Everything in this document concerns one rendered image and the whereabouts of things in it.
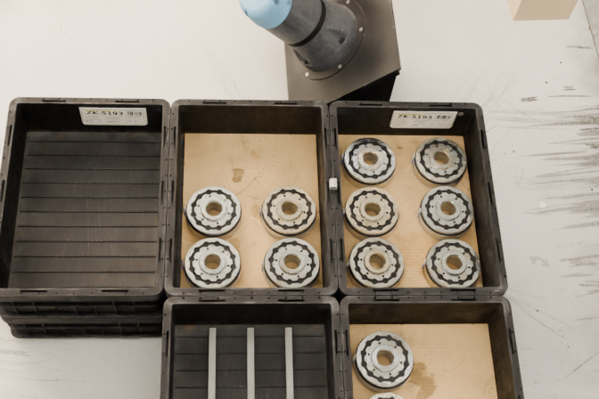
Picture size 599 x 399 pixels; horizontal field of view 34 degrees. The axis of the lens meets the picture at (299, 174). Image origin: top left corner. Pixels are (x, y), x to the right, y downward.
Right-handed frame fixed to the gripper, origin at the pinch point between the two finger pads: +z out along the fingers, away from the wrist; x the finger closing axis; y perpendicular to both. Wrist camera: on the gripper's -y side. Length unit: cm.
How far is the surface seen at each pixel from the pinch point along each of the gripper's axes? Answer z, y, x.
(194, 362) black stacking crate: 13, 74, -74
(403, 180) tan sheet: 13, 40, -32
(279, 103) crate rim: 4, 27, -56
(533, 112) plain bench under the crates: 26.3, 17.7, 2.6
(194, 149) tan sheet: 13, 31, -73
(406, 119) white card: 7.3, 29.7, -31.1
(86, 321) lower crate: 15, 64, -93
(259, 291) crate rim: 3, 65, -63
